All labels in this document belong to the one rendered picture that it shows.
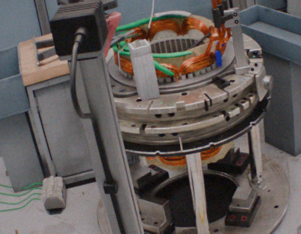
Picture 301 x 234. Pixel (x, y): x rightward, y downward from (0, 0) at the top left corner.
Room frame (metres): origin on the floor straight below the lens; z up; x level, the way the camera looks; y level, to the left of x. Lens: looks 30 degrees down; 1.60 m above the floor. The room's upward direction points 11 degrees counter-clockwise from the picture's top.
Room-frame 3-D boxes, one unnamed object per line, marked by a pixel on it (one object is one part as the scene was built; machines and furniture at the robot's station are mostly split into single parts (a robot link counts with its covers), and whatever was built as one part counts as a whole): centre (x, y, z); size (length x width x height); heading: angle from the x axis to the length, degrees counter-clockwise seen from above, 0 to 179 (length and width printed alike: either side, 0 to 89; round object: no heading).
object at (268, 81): (0.97, -0.21, 1.07); 0.03 x 0.01 x 0.03; 145
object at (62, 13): (0.60, 0.04, 1.37); 0.06 x 0.04 x 0.04; 167
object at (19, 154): (1.29, 0.29, 0.92); 0.17 x 0.11 x 0.28; 7
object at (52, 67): (1.31, 0.13, 1.05); 0.20 x 0.19 x 0.02; 97
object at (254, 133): (1.07, -0.19, 0.91); 0.02 x 0.02 x 0.21
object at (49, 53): (1.23, 0.16, 1.09); 0.04 x 0.01 x 0.02; 112
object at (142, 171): (1.15, 0.03, 0.83); 0.05 x 0.04 x 0.02; 125
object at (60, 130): (1.31, 0.13, 0.91); 0.19 x 0.19 x 0.26; 7
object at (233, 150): (1.16, -0.14, 0.85); 0.06 x 0.04 x 0.05; 53
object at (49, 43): (1.29, 0.17, 1.09); 0.04 x 0.01 x 0.02; 82
